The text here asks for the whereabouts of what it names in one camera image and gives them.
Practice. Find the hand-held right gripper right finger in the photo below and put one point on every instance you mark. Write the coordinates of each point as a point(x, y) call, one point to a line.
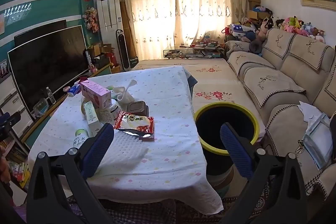
point(236, 150)

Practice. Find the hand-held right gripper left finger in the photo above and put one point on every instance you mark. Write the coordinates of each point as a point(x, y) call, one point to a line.
point(99, 145)

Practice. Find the green label bottle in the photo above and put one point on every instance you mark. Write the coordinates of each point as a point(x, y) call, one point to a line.
point(80, 138)

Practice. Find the white foam sheet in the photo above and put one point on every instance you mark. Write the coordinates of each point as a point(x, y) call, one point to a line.
point(126, 145)

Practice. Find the white blue toothpaste tube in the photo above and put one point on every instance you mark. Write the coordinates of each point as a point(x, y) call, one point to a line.
point(92, 116)

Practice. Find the white printed plastic bowl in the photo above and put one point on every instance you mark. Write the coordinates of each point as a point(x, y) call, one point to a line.
point(110, 113)

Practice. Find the black yellow-rimmed trash bin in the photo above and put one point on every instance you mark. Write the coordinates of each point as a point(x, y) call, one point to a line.
point(207, 124)

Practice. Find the red snack packet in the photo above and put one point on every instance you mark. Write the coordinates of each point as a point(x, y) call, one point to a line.
point(134, 124)

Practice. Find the pink carton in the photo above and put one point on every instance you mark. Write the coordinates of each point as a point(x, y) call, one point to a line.
point(94, 92)

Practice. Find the brown plastic tray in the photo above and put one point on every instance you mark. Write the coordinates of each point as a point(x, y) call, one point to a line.
point(137, 108)

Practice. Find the white paper towel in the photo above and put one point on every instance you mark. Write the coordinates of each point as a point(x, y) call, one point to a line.
point(123, 95)

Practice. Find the glass bowl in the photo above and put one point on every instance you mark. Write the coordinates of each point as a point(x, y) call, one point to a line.
point(40, 108)

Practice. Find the beige round tub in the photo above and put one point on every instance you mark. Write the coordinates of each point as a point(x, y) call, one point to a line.
point(223, 187)

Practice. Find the shelf of books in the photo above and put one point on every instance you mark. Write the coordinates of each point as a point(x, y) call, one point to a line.
point(15, 161)

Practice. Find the clear water bottle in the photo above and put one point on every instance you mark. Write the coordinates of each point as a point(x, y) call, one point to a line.
point(50, 96)

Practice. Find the patterned rug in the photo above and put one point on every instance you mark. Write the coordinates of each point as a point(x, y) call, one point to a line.
point(231, 204)

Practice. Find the blue tissue packet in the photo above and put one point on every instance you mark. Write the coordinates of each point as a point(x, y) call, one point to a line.
point(74, 90)

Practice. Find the red flat box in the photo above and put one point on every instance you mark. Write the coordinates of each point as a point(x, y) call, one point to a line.
point(84, 80)

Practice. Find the black curved television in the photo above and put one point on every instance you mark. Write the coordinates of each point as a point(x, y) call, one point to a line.
point(47, 64)

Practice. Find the floral bed sheet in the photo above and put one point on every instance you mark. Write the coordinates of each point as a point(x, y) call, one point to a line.
point(210, 77)

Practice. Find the white dotted tablecloth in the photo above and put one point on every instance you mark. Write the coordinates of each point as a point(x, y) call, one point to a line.
point(162, 98)

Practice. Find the papers and plastic folder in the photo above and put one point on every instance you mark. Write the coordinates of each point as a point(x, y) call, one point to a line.
point(319, 142)

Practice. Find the grey blue under cloth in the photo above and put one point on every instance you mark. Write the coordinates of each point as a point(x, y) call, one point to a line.
point(192, 79)

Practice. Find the crumpled white paper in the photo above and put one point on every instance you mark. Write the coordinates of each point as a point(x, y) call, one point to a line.
point(309, 109)

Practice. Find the tall black printed carton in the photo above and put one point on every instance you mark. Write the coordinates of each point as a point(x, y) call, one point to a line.
point(87, 58)

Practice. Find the black printed box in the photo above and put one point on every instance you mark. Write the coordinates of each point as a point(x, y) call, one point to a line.
point(134, 61)

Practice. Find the open cardboard boxes pile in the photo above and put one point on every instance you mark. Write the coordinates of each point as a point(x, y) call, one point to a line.
point(101, 52)

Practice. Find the black flat television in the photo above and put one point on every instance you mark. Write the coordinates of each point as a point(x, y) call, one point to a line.
point(39, 29)

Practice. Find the beige sofa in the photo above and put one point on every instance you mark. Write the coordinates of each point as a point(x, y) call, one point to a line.
point(288, 69)

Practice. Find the black tower fan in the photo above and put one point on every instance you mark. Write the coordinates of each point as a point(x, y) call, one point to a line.
point(122, 50)

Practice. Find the grey round cushion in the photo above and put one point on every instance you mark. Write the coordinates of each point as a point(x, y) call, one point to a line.
point(254, 46)

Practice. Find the pile of books and clutter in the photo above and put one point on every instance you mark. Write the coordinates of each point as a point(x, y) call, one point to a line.
point(204, 47)

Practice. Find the glass coffee table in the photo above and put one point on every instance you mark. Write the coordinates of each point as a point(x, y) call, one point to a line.
point(173, 53)

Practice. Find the tall brown cardboard box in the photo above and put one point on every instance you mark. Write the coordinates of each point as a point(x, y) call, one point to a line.
point(127, 27)

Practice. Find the pink plush bear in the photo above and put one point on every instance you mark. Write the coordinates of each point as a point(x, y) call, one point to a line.
point(261, 29)

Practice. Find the white standing air conditioner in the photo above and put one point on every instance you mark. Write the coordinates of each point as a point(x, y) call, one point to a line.
point(109, 19)

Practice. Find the row of plush toys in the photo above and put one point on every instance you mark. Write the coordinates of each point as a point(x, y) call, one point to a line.
point(299, 27)

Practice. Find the stack of cardboard boxes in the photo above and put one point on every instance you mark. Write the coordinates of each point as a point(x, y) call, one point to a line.
point(254, 3)

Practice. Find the cream embroidered curtain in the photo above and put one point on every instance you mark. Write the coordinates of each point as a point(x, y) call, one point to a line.
point(183, 8)

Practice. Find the small photo frame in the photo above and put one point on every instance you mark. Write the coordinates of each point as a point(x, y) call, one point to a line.
point(4, 67)

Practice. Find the artificial flower wall decoration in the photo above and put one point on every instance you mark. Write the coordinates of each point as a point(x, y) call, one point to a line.
point(91, 19)

